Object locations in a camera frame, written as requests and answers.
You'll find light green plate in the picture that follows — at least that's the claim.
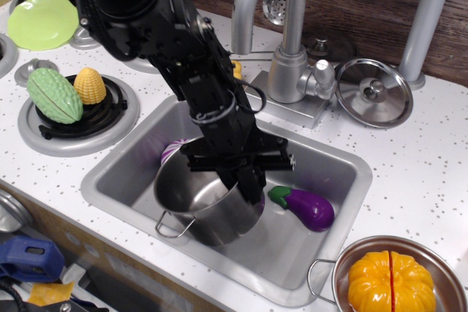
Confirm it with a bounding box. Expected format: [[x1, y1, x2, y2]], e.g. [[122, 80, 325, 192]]
[[7, 0, 79, 51]]

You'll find grey vertical pole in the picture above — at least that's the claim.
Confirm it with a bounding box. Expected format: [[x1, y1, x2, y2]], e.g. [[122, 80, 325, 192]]
[[398, 0, 446, 90]]

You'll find silver sink basin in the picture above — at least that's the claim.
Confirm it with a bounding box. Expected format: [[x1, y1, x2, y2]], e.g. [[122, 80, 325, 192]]
[[80, 97, 372, 308]]

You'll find back right stove burner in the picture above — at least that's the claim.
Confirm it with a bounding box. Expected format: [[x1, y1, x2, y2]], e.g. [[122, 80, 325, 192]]
[[124, 58, 159, 75]]

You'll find grey oven knob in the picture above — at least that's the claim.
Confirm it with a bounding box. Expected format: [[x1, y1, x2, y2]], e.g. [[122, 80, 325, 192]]
[[1, 189, 34, 233]]

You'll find silver toy faucet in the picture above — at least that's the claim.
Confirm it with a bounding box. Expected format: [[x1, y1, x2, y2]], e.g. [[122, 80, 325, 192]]
[[231, 0, 336, 128]]

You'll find yellow tape piece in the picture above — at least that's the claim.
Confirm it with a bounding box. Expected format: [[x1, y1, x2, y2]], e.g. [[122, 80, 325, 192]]
[[27, 282, 75, 307]]

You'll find steel bowl with handle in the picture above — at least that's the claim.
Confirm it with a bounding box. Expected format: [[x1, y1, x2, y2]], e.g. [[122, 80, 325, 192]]
[[307, 235, 467, 311]]

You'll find purple toy eggplant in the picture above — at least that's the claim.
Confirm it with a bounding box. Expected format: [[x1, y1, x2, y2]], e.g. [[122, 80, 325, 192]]
[[268, 186, 335, 232]]

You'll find metal strainer ladle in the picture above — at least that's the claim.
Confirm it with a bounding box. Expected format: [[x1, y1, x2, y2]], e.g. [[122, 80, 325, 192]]
[[263, 0, 287, 26]]

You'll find stainless steel pot lid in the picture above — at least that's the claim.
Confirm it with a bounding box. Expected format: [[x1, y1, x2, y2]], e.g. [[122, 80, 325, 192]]
[[335, 58, 413, 129]]

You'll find yellow toy bell pepper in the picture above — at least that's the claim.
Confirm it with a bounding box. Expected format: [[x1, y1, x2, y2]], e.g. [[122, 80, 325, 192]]
[[231, 60, 243, 85]]

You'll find front stove burner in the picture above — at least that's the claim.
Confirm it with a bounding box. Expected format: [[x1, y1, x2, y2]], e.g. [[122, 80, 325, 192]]
[[18, 75, 140, 157]]

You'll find yellow toy corn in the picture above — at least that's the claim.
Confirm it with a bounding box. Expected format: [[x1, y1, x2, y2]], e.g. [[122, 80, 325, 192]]
[[73, 67, 107, 105]]

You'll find green bitter melon toy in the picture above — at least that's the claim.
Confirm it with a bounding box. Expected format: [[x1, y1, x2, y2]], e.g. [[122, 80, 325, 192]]
[[27, 68, 83, 124]]

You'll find grey stove knob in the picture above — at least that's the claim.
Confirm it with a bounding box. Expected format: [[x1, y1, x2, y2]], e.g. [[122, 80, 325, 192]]
[[14, 58, 58, 88], [69, 27, 101, 50]]

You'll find purple white striped onion toy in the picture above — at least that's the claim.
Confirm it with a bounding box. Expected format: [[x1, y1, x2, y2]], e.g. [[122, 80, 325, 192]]
[[160, 138, 192, 166]]

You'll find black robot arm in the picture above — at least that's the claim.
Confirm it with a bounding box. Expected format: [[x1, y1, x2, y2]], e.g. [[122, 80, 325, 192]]
[[76, 0, 293, 204]]

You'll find blue clamp tool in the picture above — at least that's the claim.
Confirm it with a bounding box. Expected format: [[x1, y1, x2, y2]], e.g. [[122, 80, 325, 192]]
[[1, 236, 65, 283]]

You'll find left edge stove burner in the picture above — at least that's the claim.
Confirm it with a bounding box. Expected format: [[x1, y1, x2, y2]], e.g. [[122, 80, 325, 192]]
[[0, 34, 18, 78]]

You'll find orange toy pumpkin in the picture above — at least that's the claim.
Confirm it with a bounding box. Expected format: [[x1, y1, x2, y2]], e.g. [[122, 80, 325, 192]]
[[347, 251, 437, 311]]

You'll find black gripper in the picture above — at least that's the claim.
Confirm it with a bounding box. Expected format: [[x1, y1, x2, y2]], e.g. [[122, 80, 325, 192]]
[[181, 104, 295, 205]]

